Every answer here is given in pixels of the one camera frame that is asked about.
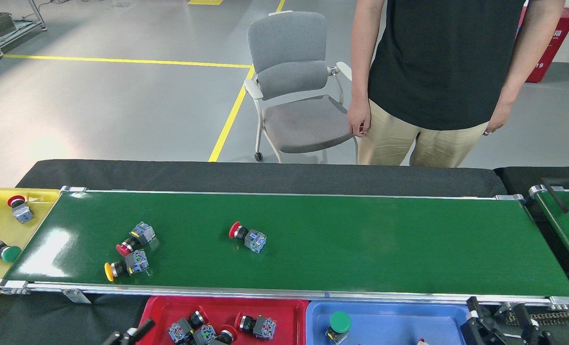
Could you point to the green conveyor belt silver frame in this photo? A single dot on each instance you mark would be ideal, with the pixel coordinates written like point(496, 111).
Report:
point(361, 239)

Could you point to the person's left forearm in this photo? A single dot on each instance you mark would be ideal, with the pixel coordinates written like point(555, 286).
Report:
point(521, 76)

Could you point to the yellow cap push button switch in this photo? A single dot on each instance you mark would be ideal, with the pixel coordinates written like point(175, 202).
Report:
point(138, 261)
point(205, 334)

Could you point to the blue plastic tray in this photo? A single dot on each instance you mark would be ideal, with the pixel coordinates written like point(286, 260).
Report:
point(399, 321)

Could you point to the metal frame rack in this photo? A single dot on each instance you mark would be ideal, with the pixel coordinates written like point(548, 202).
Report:
point(38, 14)

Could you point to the red fire extinguisher box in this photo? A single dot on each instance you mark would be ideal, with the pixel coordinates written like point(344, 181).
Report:
point(557, 50)

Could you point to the grey office chair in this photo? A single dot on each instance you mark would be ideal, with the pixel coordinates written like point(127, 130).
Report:
point(287, 36)

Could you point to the red plastic tray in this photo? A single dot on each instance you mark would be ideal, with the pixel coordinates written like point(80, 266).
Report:
point(169, 309)

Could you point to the person's right forearm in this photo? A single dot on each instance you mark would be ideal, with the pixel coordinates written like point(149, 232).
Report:
point(363, 72)

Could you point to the red cap push button switch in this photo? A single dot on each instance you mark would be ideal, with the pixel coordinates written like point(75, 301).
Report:
point(144, 232)
point(256, 241)
point(265, 328)
point(229, 333)
point(16, 200)

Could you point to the person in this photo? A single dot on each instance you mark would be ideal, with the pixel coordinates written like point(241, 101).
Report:
point(447, 62)

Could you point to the person's left hand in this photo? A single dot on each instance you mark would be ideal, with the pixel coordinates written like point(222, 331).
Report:
point(500, 117)

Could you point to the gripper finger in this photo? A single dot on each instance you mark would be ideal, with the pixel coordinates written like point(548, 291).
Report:
point(533, 335)
point(481, 333)
point(113, 339)
point(138, 333)

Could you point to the person's right hand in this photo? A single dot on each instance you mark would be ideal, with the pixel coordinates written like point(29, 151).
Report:
point(359, 117)

